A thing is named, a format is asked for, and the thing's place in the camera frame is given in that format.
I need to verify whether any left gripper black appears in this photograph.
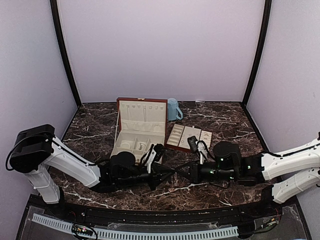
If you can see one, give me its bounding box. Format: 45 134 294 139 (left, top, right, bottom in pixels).
116 163 175 191

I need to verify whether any brown jewelry tray cream lining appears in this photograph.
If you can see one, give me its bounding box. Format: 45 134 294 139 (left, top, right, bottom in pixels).
165 123 213 153

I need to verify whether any brown jewelry box cream lining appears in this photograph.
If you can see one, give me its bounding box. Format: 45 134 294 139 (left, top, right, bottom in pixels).
110 97 168 164

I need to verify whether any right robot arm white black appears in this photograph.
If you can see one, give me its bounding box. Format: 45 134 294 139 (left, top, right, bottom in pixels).
175 136 320 217

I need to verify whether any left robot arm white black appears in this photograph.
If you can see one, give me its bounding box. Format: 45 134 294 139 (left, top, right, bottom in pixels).
5 124 175 218

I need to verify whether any light blue mug upside down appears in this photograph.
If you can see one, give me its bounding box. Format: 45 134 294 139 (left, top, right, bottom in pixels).
167 98 183 121

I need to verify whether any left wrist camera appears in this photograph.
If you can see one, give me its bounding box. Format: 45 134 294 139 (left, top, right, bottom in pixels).
140 143 165 174

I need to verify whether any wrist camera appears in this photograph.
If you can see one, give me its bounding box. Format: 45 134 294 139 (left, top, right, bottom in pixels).
140 143 165 174
187 136 208 165

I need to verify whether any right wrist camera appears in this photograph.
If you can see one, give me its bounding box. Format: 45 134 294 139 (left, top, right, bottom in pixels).
187 136 208 165

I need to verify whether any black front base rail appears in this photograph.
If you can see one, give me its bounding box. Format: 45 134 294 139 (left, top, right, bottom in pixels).
24 193 301 227

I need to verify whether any white slotted cable duct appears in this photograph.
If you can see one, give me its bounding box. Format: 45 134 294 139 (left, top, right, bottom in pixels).
31 213 239 240

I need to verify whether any right black frame post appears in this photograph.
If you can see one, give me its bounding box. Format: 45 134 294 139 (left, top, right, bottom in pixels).
241 0 273 108

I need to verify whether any black frame post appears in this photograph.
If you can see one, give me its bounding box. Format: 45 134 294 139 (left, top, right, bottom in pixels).
49 0 82 108
241 0 273 108

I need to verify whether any left black frame post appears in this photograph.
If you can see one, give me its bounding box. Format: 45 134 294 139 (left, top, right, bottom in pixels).
49 0 82 108

